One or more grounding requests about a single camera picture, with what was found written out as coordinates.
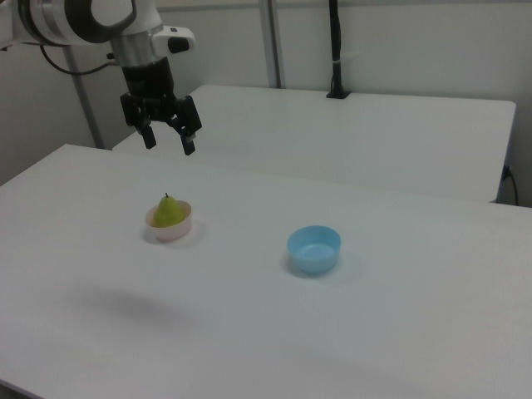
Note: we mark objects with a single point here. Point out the grey partition post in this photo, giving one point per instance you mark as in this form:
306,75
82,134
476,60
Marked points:
272,41

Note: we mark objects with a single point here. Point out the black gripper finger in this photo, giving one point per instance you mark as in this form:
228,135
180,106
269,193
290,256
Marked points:
143,124
189,124

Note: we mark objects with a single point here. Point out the light blue plastic bowl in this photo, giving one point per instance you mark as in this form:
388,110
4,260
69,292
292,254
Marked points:
313,257

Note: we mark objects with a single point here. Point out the green pear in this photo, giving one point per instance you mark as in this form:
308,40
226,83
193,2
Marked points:
168,214

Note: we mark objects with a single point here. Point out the pink plastic bowl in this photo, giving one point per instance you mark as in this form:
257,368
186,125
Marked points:
175,235

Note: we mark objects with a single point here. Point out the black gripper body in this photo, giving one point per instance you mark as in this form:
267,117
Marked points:
149,83

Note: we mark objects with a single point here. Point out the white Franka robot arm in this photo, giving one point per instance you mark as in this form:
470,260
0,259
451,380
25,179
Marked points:
62,21

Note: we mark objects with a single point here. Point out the black camera pole with clamp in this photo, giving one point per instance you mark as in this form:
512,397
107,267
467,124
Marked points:
336,41

